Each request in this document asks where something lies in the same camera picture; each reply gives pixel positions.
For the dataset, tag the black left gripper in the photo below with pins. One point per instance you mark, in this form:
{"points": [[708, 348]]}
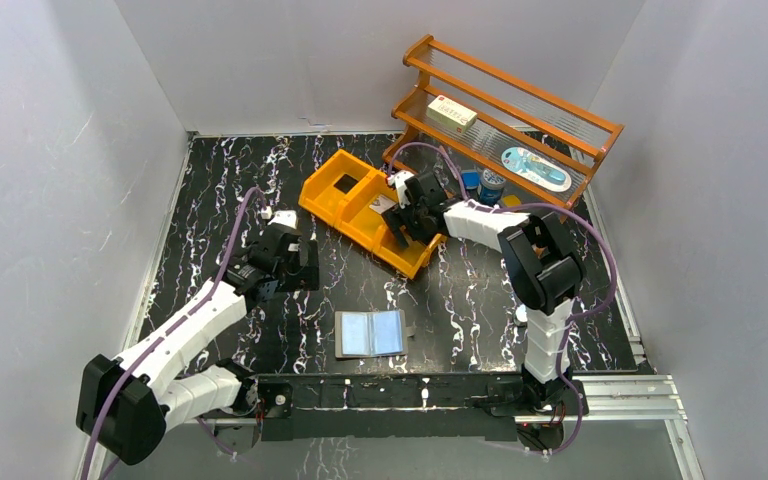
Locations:
{"points": [[302, 263]]}

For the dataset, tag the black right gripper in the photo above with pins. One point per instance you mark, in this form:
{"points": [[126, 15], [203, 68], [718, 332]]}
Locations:
{"points": [[399, 222]]}

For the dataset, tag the yellow plastic triple bin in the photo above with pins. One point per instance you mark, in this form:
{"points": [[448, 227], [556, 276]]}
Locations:
{"points": [[351, 216]]}

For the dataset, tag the black credit card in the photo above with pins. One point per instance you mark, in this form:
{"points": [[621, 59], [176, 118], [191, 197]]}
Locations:
{"points": [[345, 184]]}

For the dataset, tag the grey card holder wallet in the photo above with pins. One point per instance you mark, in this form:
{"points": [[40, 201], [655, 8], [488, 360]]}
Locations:
{"points": [[371, 334]]}

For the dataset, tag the orange wooden shelf rack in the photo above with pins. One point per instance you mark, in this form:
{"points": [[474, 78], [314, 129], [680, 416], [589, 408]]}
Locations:
{"points": [[511, 113]]}

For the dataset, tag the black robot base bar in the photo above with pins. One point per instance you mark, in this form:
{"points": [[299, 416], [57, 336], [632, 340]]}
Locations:
{"points": [[417, 405]]}

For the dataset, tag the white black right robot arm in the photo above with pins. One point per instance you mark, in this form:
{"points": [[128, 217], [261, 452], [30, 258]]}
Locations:
{"points": [[541, 266]]}

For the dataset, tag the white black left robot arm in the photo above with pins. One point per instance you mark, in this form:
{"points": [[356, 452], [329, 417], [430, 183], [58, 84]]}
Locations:
{"points": [[129, 402]]}

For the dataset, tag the silver card in bin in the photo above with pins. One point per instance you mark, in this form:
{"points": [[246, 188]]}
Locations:
{"points": [[381, 204]]}

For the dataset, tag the small blue block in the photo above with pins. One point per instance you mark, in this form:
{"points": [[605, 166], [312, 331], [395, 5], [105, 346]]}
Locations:
{"points": [[470, 179]]}

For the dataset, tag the blue and white round tin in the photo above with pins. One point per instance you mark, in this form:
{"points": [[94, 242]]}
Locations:
{"points": [[491, 187]]}

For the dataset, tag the yellow grey eraser block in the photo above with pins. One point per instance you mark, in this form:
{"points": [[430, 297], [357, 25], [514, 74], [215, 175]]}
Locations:
{"points": [[510, 201]]}

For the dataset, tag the white box with red label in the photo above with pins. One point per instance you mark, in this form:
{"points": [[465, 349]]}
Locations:
{"points": [[451, 114]]}

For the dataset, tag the blue razor blister pack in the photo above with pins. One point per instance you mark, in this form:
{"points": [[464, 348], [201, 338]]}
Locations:
{"points": [[535, 169]]}

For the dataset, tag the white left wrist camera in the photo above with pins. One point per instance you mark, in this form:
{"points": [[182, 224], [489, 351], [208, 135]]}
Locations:
{"points": [[280, 220]]}

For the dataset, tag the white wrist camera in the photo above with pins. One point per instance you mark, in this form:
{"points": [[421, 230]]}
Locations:
{"points": [[280, 220], [398, 182]]}

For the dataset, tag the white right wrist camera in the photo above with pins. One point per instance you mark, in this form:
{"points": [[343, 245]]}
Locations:
{"points": [[398, 182]]}

